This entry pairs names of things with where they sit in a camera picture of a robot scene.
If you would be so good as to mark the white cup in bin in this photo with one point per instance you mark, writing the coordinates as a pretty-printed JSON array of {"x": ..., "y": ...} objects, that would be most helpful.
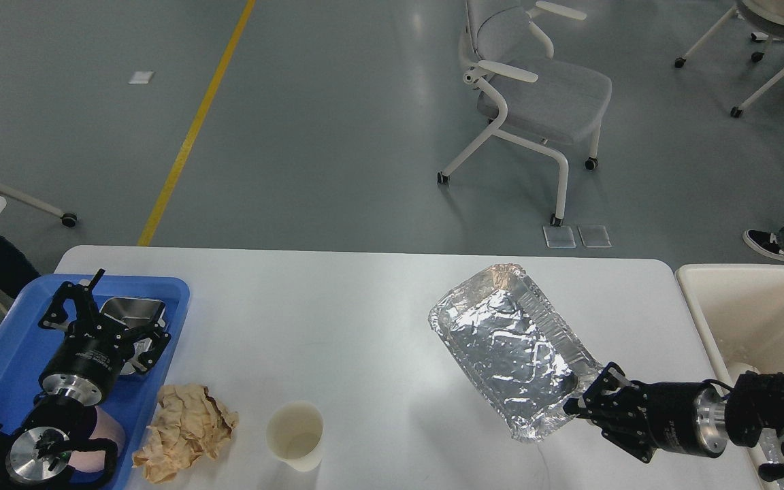
[{"x": 737, "y": 369}]

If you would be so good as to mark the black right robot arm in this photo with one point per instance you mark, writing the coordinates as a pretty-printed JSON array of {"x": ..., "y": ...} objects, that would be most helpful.
[{"x": 753, "y": 405}]

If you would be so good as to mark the cream paper cup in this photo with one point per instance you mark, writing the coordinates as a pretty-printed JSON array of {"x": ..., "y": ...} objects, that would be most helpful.
[{"x": 295, "y": 435}]

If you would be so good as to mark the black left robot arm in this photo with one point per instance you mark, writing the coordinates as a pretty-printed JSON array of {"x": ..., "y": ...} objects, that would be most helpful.
[{"x": 62, "y": 444}]

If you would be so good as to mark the right floor outlet plate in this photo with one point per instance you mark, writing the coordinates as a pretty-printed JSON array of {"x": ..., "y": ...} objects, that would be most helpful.
[{"x": 594, "y": 236}]

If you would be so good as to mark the brown paper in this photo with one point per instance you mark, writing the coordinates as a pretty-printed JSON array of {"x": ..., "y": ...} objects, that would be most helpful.
[{"x": 190, "y": 424}]

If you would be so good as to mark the cream plastic bin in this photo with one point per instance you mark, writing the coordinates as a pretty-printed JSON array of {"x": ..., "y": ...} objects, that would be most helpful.
[{"x": 738, "y": 310}]

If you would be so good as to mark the blue plastic tray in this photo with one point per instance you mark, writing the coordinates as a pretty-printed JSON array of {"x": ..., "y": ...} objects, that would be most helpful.
[{"x": 25, "y": 349}]

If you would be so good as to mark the floor outlet plate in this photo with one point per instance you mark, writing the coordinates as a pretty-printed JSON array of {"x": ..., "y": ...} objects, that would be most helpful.
[
  {"x": 559, "y": 237},
  {"x": 594, "y": 236}
]

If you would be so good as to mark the small stainless steel tray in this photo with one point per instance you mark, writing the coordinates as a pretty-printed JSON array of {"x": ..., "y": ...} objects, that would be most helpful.
[{"x": 134, "y": 312}]

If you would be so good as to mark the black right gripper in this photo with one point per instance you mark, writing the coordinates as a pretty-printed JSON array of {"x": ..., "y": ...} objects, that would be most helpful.
[{"x": 639, "y": 418}]

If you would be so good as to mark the grey white office chair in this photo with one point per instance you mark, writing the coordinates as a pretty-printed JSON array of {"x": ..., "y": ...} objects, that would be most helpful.
[{"x": 530, "y": 97}]

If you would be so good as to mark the left floor outlet plate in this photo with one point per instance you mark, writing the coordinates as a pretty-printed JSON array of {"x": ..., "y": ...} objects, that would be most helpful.
[{"x": 559, "y": 237}]

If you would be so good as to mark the aluminium foil tray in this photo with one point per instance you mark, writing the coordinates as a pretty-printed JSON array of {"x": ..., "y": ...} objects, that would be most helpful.
[{"x": 515, "y": 348}]

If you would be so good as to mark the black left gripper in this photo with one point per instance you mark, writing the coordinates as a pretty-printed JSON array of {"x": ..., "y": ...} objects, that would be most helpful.
[{"x": 92, "y": 355}]

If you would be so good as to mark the white paper scrap on floor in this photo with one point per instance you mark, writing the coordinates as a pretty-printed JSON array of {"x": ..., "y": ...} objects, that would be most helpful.
[{"x": 141, "y": 77}]

